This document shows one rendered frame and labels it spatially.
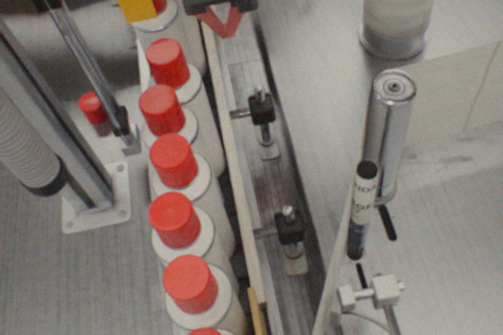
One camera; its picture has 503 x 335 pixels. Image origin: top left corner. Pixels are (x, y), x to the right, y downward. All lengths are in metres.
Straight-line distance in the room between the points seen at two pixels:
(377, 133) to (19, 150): 0.30
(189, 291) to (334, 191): 0.29
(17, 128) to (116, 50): 0.50
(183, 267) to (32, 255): 0.37
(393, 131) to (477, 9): 0.36
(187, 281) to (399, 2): 0.42
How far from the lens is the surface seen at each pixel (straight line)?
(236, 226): 0.62
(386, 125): 0.49
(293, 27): 0.78
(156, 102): 0.46
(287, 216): 0.55
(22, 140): 0.40
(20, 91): 0.53
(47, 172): 0.43
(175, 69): 0.49
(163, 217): 0.41
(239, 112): 0.66
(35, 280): 0.72
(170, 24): 0.58
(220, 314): 0.42
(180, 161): 0.42
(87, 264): 0.70
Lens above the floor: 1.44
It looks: 58 degrees down
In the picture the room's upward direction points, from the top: 11 degrees counter-clockwise
